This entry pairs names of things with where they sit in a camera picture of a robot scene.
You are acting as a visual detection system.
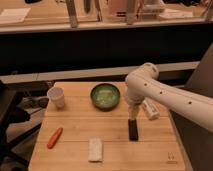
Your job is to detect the black chair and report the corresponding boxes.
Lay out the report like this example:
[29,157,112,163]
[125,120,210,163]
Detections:
[0,80,41,167]

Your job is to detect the green bowl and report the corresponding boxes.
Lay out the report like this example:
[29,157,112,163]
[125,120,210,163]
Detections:
[90,83,120,110]

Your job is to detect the white paper cup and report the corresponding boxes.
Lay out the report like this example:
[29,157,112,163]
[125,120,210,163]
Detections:
[47,87,65,108]

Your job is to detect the white squeeze bottle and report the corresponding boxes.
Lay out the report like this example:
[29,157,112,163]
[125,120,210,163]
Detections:
[142,98,160,120]

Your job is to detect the orange carrot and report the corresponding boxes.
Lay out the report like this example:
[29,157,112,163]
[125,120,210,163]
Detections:
[47,128,63,149]

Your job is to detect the black rectangular block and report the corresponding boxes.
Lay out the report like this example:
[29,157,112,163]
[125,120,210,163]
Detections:
[128,120,138,141]

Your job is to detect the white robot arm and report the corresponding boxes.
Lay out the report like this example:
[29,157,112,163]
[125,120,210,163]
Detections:
[125,63,213,132]

